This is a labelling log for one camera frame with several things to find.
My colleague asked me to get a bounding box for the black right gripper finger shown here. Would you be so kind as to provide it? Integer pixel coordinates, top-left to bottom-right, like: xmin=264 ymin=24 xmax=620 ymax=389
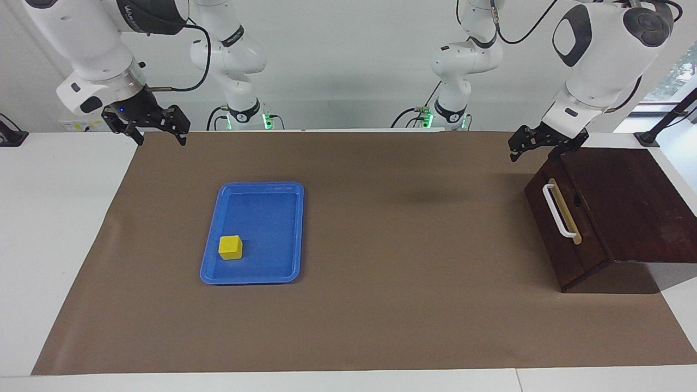
xmin=102 ymin=107 xmax=145 ymax=146
xmin=158 ymin=105 xmax=191 ymax=145

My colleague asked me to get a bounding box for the white drawer handle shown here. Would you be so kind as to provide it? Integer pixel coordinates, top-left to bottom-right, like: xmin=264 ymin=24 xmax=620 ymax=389
xmin=542 ymin=183 xmax=578 ymax=239

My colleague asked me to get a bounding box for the dark wooden drawer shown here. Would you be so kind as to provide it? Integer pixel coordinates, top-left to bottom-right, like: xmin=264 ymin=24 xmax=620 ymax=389
xmin=524 ymin=159 xmax=613 ymax=286

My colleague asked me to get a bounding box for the yellow cube block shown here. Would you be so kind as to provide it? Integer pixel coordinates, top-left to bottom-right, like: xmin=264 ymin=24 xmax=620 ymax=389
xmin=218 ymin=235 xmax=243 ymax=260

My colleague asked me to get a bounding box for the dark wooden drawer cabinet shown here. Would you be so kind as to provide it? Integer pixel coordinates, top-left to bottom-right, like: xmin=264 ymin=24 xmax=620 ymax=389
xmin=524 ymin=147 xmax=697 ymax=295

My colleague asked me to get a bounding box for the black table clamp stand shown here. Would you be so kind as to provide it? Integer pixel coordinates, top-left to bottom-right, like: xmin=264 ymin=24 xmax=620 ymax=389
xmin=634 ymin=87 xmax=697 ymax=149
xmin=0 ymin=113 xmax=29 ymax=148

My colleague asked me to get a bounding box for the window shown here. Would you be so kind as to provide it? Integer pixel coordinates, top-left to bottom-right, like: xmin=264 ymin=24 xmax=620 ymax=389
xmin=643 ymin=38 xmax=697 ymax=104

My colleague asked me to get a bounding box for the blue plastic tray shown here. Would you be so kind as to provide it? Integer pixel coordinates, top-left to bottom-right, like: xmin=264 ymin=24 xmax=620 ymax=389
xmin=199 ymin=181 xmax=304 ymax=285

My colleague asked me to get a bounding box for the brown paper table mat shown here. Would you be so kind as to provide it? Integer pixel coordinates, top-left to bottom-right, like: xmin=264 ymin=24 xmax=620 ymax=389
xmin=31 ymin=130 xmax=697 ymax=376

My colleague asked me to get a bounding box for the black base cable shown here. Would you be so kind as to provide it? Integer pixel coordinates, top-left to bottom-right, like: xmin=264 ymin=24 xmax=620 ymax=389
xmin=390 ymin=82 xmax=441 ymax=129
xmin=206 ymin=106 xmax=230 ymax=131

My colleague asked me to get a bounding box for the white wall socket box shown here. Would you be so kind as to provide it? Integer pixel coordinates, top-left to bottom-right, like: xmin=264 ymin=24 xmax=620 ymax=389
xmin=59 ymin=115 xmax=107 ymax=132

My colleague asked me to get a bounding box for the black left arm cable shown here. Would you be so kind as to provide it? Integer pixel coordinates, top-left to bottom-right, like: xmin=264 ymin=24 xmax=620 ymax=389
xmin=489 ymin=0 xmax=684 ymax=114

